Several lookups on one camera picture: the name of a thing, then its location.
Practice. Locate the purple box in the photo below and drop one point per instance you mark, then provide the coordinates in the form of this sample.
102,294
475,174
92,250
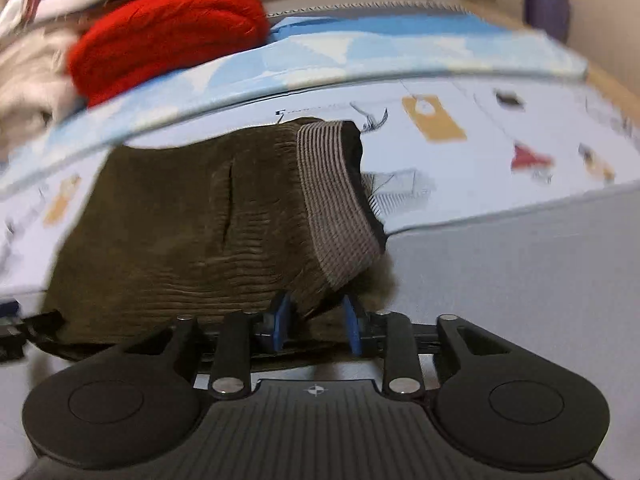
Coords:
547,10

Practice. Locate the white printed deer blanket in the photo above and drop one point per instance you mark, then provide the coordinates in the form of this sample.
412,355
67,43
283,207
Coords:
475,185

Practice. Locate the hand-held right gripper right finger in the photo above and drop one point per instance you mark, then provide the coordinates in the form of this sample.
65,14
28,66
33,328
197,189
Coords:
352,325

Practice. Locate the beige fluffy cloth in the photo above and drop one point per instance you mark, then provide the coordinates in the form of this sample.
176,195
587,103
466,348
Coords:
30,75

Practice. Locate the blue patterned blanket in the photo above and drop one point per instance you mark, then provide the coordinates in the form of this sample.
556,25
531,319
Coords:
350,60

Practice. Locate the grey stitched-edge bed sheet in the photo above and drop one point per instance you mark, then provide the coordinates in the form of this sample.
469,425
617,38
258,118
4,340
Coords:
500,270

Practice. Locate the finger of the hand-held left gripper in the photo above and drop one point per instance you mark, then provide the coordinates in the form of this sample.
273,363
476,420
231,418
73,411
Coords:
10,340

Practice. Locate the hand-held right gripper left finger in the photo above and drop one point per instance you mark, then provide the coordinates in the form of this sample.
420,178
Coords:
280,325

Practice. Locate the wooden bed frame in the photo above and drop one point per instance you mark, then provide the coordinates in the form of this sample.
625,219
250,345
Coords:
607,85

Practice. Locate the red knitted blanket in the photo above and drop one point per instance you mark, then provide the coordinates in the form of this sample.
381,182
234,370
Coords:
165,30

